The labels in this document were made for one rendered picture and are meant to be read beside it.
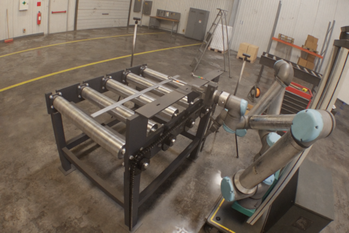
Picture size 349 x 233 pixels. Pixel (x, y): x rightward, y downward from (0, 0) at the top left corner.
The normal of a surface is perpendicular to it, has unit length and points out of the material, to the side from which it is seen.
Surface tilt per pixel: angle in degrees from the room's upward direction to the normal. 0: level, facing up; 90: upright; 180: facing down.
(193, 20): 90
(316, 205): 0
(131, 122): 90
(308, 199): 0
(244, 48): 90
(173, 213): 0
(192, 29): 90
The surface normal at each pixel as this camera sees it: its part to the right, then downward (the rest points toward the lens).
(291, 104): -0.52, 0.31
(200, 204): 0.17, -0.88
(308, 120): -0.91, -0.11
